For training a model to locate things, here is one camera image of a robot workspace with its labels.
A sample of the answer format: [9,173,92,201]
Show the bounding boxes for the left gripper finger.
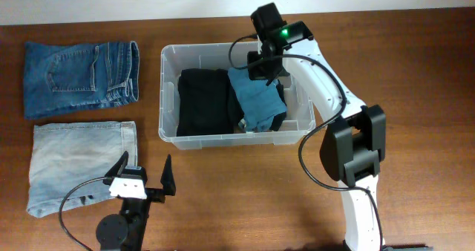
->
[103,151,129,185]
[160,154,177,196]

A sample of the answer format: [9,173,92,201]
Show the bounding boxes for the blue shirt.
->
[228,68,287,132]

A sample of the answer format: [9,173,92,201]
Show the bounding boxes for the small black garment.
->
[227,80,288,132]

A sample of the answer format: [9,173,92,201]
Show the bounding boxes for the large black garment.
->
[177,68,234,137]

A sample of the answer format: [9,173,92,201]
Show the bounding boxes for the dark blue jeans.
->
[23,41,140,120]

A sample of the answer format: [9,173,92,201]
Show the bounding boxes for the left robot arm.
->
[96,151,176,250]

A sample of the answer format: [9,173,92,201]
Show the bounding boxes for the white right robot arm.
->
[247,3,386,250]

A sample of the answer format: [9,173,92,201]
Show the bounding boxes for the clear plastic storage bin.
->
[158,42,316,150]

